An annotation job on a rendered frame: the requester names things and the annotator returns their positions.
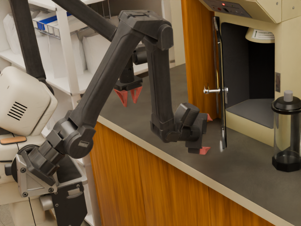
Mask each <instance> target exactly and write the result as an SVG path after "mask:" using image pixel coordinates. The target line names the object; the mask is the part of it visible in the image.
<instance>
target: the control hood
mask: <svg viewBox="0 0 301 226"><path fill-rule="evenodd" d="M199 1H200V2H201V3H202V4H203V5H204V6H205V7H206V8H207V9H208V10H210V11H213V10H212V9H211V8H210V7H209V6H208V5H207V4H206V3H205V2H204V1H203V0H199ZM220 1H226V2H232V3H237V4H239V5H240V6H241V7H242V8H243V9H244V10H245V11H246V12H247V13H248V14H249V15H250V16H251V17H252V18H250V19H255V20H260V21H265V22H271V23H276V24H277V23H280V22H281V0H220ZM214 12H215V11H214ZM216 12H217V11H216ZM219 13H223V12H219ZM225 14H227V13H225ZM230 15H231V14H230ZM232 15H234V14H232ZM234 16H238V15H234ZM239 17H243V16H239ZM246 18H249V17H246Z"/></svg>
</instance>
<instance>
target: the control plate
mask: <svg viewBox="0 0 301 226"><path fill-rule="evenodd" d="M203 1H204V2H205V3H206V4H207V5H208V6H209V7H210V8H211V9H212V10H213V11H217V12H223V13H228V14H234V15H238V16H243V17H249V18H252V17H251V16H250V15H249V14H248V13H247V12H246V11H245V10H244V9H243V8H242V7H241V6H240V5H239V4H237V3H232V2H226V1H220V0H203ZM223 4H225V5H223ZM231 5H233V6H234V7H232V6H231ZM212 7H214V8H212ZM218 8H220V9H221V10H218ZM223 8H226V9H227V10H228V11H229V12H226V11H225V10H224V9H223ZM230 10H232V12H230ZM235 11H237V13H235ZM240 12H242V14H241V13H240Z"/></svg>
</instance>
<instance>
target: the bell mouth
mask: <svg viewBox="0 0 301 226"><path fill-rule="evenodd" d="M245 38H246V39H247V40H249V41H252V42H256V43H275V36H274V34H273V33H272V32H269V31H265V30H260V29H255V28H251V27H249V28H248V31H247V33H246V35H245Z"/></svg>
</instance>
